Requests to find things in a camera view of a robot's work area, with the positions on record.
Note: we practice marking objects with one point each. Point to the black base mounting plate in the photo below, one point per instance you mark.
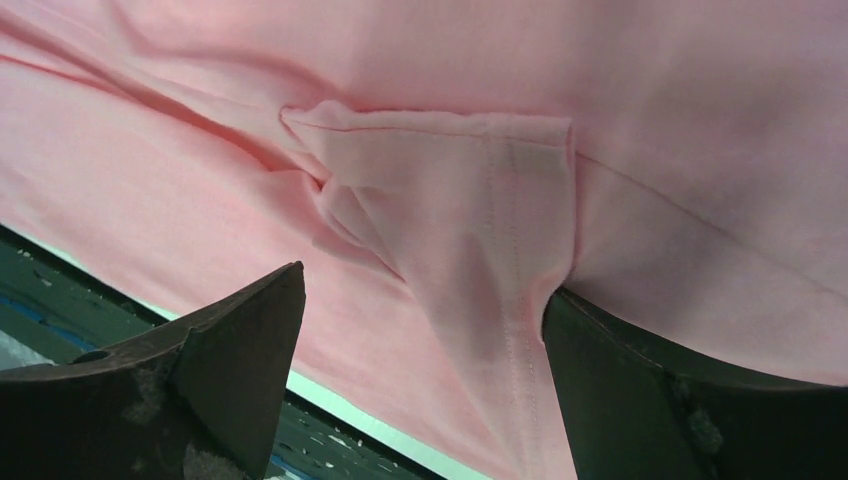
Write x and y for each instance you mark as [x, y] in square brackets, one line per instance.
[59, 313]

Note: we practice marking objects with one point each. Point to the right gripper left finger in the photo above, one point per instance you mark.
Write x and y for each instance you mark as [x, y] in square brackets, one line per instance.
[196, 398]

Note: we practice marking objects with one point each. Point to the pink t shirt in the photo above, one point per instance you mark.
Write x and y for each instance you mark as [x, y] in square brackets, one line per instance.
[440, 168]

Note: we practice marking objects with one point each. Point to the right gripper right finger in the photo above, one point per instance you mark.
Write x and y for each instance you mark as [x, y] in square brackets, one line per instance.
[638, 406]

